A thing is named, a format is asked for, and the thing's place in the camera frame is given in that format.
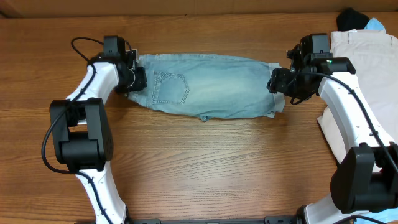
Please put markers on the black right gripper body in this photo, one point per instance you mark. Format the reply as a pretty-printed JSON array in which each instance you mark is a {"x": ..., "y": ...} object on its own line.
[{"x": 296, "y": 88}]

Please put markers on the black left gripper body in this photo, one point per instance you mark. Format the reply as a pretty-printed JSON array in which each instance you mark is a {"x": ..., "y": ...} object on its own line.
[{"x": 138, "y": 78}]

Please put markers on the light blue denim shorts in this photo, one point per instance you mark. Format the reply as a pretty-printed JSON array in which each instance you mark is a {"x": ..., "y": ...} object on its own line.
[{"x": 208, "y": 86}]

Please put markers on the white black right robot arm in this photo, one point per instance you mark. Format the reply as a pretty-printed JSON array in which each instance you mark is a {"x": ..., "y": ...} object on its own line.
[{"x": 365, "y": 182}]

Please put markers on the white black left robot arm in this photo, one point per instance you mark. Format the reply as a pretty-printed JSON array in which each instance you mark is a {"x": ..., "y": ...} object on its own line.
[{"x": 80, "y": 129}]

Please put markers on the black garment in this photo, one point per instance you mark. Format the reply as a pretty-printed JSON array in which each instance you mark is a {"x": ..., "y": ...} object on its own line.
[{"x": 350, "y": 19}]

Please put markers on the beige shorts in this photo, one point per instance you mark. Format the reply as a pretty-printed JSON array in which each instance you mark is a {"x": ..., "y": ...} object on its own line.
[{"x": 373, "y": 54}]

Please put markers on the light blue garment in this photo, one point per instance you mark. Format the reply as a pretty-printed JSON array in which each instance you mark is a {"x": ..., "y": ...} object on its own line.
[{"x": 374, "y": 24}]

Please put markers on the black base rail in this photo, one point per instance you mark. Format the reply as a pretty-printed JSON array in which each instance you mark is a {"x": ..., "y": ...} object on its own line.
[{"x": 285, "y": 219}]

